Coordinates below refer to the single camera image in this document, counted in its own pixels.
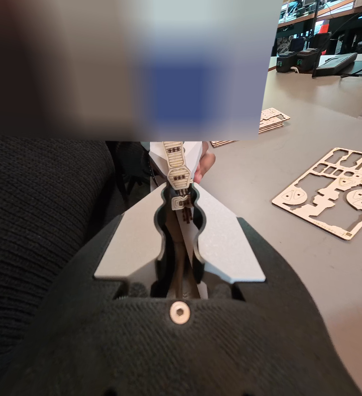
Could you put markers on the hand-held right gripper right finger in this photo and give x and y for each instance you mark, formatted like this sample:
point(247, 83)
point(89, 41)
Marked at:
point(227, 247)

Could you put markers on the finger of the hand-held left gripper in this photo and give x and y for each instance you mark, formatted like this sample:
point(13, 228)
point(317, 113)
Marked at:
point(157, 161)
point(194, 154)

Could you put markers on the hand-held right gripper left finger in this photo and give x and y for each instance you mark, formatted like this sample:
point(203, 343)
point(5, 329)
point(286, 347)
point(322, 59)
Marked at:
point(128, 247)

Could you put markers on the wooden puzzle model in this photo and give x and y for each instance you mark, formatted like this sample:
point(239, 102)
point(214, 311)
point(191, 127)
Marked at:
point(178, 179)

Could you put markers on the cut-out wooden puzzle sheet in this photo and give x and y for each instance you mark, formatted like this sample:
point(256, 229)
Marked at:
point(292, 202)

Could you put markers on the person's left hand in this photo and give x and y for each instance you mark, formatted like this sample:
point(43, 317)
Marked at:
point(205, 164)

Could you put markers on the stack of wooden puzzle sheets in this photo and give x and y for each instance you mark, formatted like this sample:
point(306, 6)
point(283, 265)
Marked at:
point(273, 120)

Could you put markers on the person's black knit sweater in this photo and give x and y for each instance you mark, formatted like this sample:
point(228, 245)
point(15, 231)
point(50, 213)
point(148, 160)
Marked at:
point(29, 216)

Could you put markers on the black battery charger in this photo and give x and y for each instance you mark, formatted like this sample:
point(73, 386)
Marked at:
point(306, 60)
point(286, 63)

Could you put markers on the black flat keyboard device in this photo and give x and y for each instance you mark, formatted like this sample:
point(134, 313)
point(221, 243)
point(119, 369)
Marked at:
point(335, 65)

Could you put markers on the background shelf rack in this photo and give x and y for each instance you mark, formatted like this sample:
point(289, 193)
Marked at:
point(323, 12)

